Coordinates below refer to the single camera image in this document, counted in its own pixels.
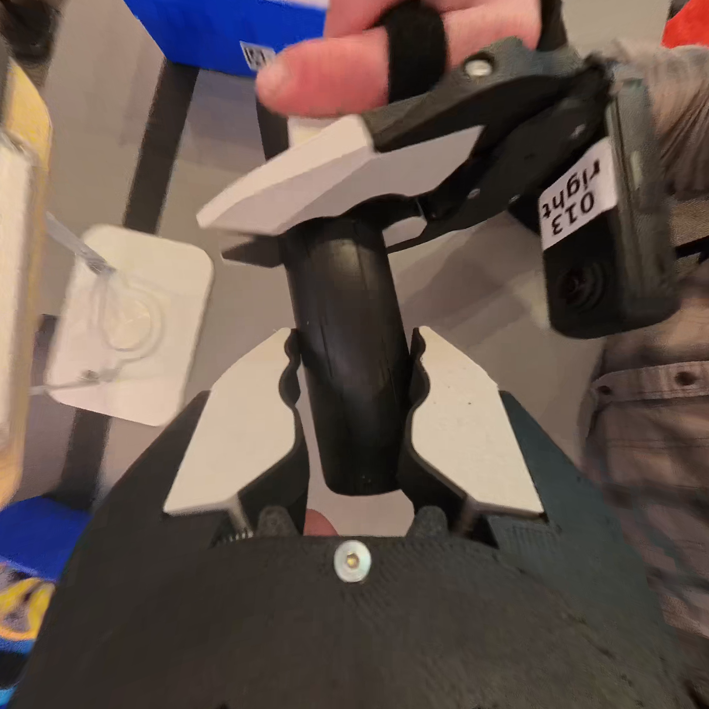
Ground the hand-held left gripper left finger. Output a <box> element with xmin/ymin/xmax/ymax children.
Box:
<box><xmin>164</xmin><ymin>327</ymin><xmax>309</xmax><ymax>521</ymax></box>

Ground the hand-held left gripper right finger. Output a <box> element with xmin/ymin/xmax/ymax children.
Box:
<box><xmin>401</xmin><ymin>327</ymin><xmax>546</xmax><ymax>521</ymax></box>

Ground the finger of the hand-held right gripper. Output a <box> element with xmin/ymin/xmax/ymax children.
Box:
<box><xmin>222</xmin><ymin>235</ymin><xmax>285</xmax><ymax>267</ymax></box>
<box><xmin>198</xmin><ymin>113</ymin><xmax>488</xmax><ymax>236</ymax></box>

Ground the black remote control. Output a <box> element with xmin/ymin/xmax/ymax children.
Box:
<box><xmin>277</xmin><ymin>216</ymin><xmax>405</xmax><ymax>496</ymax></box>

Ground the person's right hand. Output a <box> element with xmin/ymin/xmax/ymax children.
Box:
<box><xmin>255</xmin><ymin>0</ymin><xmax>544</xmax><ymax>117</ymax></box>

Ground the orange traffic cone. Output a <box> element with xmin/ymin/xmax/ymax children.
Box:
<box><xmin>663</xmin><ymin>0</ymin><xmax>709</xmax><ymax>47</ymax></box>

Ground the yellow item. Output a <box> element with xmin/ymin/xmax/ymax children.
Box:
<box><xmin>0</xmin><ymin>565</ymin><xmax>56</xmax><ymax>643</ymax></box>

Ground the black backdrop board stand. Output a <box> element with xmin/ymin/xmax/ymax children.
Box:
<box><xmin>0</xmin><ymin>45</ymin><xmax>56</xmax><ymax>505</ymax></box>

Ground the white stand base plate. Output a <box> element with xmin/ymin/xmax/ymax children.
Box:
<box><xmin>45</xmin><ymin>225</ymin><xmax>213</xmax><ymax>427</ymax></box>

